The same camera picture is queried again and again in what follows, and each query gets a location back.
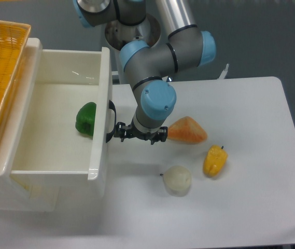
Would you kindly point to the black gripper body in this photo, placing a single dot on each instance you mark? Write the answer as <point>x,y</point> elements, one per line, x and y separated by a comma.
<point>149,134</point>

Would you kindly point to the white top drawer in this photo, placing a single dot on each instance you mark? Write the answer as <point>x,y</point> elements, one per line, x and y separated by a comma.
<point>51,152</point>

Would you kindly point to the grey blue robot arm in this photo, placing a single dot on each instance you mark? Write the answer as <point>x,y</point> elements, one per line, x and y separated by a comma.
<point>144,65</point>

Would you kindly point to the white drawer cabinet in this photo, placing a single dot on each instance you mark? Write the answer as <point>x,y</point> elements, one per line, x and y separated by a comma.
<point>17,193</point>

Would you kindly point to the orange triangular bread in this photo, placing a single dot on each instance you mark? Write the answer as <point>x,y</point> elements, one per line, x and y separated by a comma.
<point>187,130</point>

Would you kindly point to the green bell pepper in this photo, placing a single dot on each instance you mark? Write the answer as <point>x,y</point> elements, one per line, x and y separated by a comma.
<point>85,119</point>

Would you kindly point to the white pear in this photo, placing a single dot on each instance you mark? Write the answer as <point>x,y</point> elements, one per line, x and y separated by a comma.
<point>177,180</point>

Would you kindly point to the yellow bell pepper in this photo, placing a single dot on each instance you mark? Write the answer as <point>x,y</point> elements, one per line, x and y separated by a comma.
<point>214,161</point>

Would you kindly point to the white metal bracket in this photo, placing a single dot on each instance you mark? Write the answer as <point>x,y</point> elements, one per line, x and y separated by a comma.
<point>224,72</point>

